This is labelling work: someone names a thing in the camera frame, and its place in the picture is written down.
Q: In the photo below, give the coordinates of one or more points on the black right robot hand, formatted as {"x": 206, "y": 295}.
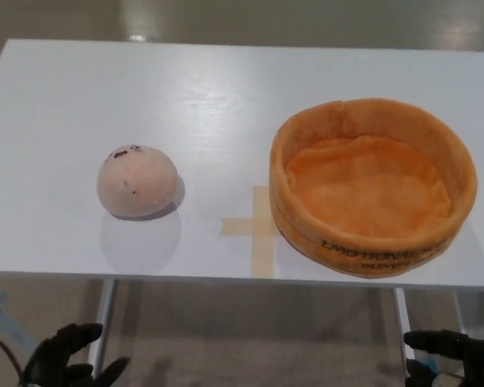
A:
{"x": 456, "y": 346}

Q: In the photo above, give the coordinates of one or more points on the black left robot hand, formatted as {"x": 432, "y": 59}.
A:
{"x": 60, "y": 346}

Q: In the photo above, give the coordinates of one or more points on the white table leg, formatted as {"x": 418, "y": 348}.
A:
{"x": 405, "y": 310}
{"x": 105, "y": 318}

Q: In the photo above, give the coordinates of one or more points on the orange plush plate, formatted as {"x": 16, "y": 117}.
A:
{"x": 371, "y": 189}

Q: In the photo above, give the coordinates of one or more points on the pink round plush toy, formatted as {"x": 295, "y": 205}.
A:
{"x": 139, "y": 181}

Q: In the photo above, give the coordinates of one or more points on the beige tape cross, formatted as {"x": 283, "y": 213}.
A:
{"x": 260, "y": 230}

